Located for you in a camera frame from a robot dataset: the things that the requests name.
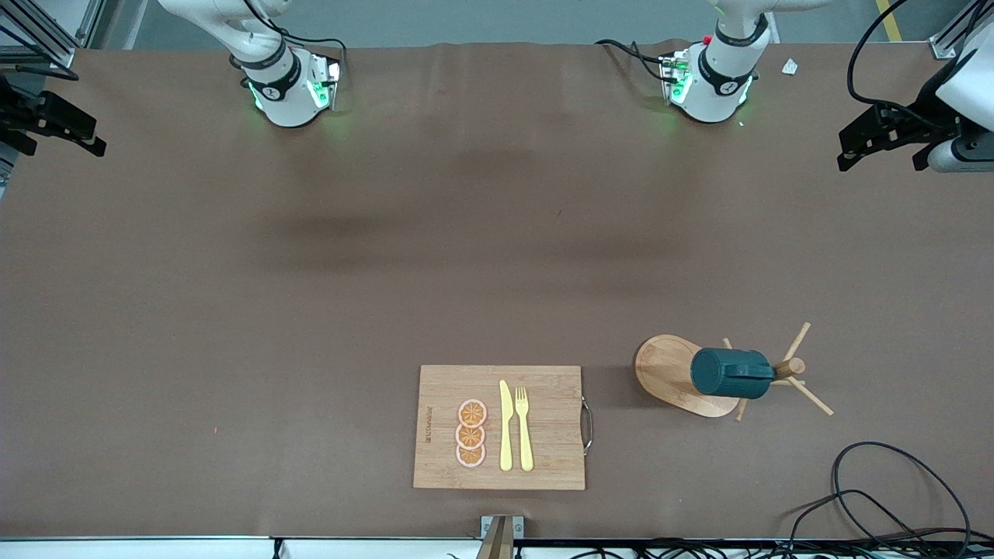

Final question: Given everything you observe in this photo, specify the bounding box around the dark green cup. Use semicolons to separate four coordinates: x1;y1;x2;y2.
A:
690;347;776;400

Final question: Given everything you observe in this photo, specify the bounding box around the wooden cup rack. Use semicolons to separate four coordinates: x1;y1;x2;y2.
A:
634;322;834;422

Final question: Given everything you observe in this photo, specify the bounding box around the brown table cover mat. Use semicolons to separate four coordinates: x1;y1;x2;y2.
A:
0;40;994;540

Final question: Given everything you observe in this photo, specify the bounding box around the bamboo cutting board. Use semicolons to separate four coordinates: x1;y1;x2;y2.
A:
412;365;593;491

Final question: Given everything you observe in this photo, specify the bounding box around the yellow plastic fork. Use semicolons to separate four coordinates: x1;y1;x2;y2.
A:
515;387;535;473

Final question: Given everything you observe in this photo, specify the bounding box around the yellow plastic knife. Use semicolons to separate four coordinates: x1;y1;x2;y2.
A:
499;380;514;472

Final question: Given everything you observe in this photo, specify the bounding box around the black right base cable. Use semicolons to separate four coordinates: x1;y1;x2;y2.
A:
242;0;348;78

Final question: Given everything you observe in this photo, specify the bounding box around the black base cable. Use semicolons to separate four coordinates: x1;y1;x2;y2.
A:
594;39;670;82
242;0;348;78

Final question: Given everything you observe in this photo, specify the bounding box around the black left base cable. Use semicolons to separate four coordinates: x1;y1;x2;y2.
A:
594;39;670;82

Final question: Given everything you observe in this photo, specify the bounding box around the black cable loop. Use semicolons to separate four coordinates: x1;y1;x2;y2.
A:
788;441;973;559

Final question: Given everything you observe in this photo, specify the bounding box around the metal bracket with post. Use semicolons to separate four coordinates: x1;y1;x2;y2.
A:
478;515;525;559

